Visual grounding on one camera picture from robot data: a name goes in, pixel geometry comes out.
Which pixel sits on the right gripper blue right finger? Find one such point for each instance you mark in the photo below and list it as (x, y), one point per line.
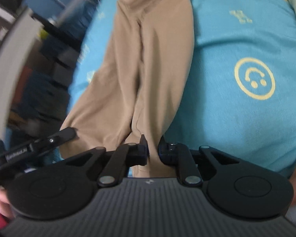
(179, 156)

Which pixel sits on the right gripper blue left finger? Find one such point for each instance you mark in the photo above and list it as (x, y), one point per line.
(125, 156)

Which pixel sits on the teal smiley bed sheet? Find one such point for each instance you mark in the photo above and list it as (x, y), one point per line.
(240, 94)

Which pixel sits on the tan t-shirt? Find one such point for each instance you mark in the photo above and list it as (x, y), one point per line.
(139, 86)

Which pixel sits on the black finger of the left gripper seen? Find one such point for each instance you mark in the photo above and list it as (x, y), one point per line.
(17, 159)

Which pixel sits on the person's left hand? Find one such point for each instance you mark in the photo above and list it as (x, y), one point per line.
(5, 208)

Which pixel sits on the blue covered chair near bed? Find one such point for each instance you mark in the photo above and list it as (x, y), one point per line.
(71, 19)

